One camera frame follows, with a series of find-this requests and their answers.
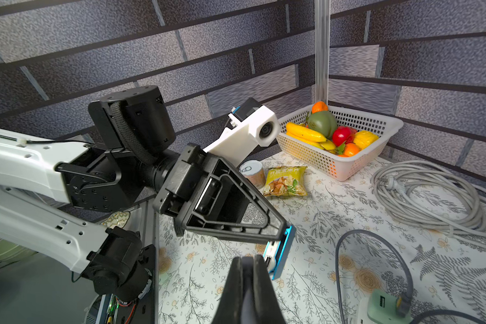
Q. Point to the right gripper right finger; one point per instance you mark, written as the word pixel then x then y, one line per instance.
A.
pixel 265 300

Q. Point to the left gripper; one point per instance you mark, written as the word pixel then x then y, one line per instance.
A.
pixel 211 197

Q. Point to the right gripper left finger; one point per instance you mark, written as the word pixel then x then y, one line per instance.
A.
pixel 229 308

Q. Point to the blue mp3 player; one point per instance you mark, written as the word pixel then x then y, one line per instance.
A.
pixel 276 253

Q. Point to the green charger plug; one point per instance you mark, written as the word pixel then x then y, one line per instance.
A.
pixel 381 308

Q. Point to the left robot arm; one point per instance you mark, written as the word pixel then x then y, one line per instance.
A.
pixel 137 132

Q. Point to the pull-tab food can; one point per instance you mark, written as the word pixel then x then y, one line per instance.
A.
pixel 253 170

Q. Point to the yellow corn chips bag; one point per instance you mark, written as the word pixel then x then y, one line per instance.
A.
pixel 285 181

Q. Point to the yellow plastic banana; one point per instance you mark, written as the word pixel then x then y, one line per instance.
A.
pixel 310 137

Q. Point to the floral green dish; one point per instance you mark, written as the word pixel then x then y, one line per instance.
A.
pixel 117 219

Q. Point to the white power strip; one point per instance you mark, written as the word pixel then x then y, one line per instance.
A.
pixel 362 317

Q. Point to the white plastic fruit basket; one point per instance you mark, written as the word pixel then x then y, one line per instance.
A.
pixel 347 159

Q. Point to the green plastic mango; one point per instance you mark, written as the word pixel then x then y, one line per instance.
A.
pixel 323 122

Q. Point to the orange plastic tangerine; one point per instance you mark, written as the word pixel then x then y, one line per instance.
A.
pixel 319 106

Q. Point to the yellow plastic corn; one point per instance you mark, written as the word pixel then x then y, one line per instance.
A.
pixel 364 138

